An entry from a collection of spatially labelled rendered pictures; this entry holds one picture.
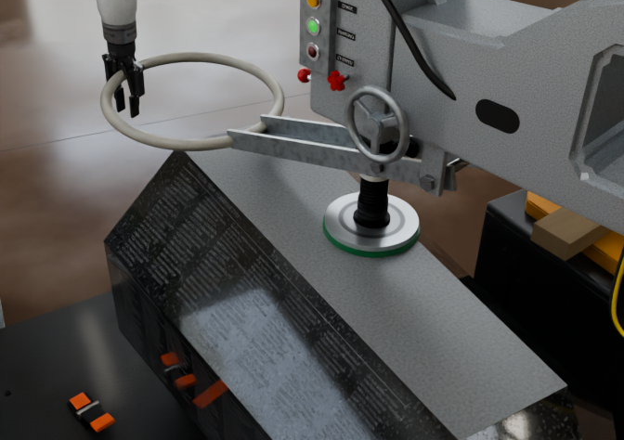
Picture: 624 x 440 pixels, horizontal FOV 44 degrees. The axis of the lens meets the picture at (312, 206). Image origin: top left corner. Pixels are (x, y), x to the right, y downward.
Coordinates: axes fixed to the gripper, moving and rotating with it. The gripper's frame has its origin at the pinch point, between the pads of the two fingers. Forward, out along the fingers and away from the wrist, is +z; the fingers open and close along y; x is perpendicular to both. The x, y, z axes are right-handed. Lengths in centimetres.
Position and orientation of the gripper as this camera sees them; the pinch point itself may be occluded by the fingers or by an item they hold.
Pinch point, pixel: (126, 103)
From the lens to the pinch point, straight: 228.4
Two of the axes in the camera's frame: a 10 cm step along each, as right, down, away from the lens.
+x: 5.0, -5.2, 7.0
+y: 8.6, 3.5, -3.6
